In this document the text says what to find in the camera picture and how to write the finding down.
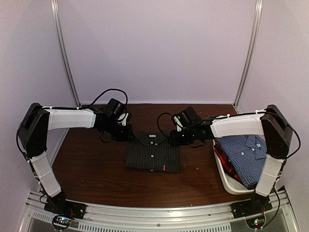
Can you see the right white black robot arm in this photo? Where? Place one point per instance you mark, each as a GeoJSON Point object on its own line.
{"type": "Point", "coordinates": [269, 124]}

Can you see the blue checked long sleeve shirt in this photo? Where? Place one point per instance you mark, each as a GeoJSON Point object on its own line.
{"type": "Point", "coordinates": [250, 139]}

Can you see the left led circuit board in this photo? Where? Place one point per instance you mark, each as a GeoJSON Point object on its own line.
{"type": "Point", "coordinates": [61, 222]}

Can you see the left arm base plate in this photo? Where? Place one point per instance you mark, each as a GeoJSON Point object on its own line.
{"type": "Point", "coordinates": [72, 209]}

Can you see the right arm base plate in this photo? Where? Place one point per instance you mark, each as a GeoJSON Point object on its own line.
{"type": "Point", "coordinates": [250, 207]}

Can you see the aluminium frame post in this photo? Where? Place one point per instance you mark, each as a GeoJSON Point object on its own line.
{"type": "Point", "coordinates": [63, 52]}
{"type": "Point", "coordinates": [257, 18]}

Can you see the white plastic bin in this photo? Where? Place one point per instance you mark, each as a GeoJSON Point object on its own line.
{"type": "Point", "coordinates": [231, 185]}

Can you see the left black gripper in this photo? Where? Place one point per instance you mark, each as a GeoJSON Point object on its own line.
{"type": "Point", "coordinates": [126, 137]}

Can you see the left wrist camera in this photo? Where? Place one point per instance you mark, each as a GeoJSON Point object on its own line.
{"type": "Point", "coordinates": [124, 118]}

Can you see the red black plaid shirt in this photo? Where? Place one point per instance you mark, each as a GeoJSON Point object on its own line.
{"type": "Point", "coordinates": [225, 162]}

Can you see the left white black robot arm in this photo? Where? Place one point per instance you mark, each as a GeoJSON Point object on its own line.
{"type": "Point", "coordinates": [31, 137]}

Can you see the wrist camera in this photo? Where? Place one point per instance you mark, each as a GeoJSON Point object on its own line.
{"type": "Point", "coordinates": [179, 126]}
{"type": "Point", "coordinates": [124, 118]}

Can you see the right aluminium frame post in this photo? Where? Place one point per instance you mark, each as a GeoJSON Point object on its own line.
{"type": "Point", "coordinates": [257, 18]}

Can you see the black pinstriped long sleeve shirt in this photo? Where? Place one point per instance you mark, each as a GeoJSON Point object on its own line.
{"type": "Point", "coordinates": [152, 151]}

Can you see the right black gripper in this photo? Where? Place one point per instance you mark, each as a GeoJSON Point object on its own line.
{"type": "Point", "coordinates": [175, 141]}

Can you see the left aluminium frame post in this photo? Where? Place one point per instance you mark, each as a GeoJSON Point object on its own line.
{"type": "Point", "coordinates": [63, 52]}

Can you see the right led circuit board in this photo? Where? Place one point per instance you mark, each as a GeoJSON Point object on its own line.
{"type": "Point", "coordinates": [255, 223]}

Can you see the front aluminium rail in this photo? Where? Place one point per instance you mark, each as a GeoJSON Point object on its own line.
{"type": "Point", "coordinates": [208, 218]}

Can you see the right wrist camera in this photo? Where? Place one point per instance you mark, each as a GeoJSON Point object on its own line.
{"type": "Point", "coordinates": [179, 126]}

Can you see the led circuit board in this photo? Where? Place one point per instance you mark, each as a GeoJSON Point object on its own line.
{"type": "Point", "coordinates": [255, 223]}
{"type": "Point", "coordinates": [61, 222]}

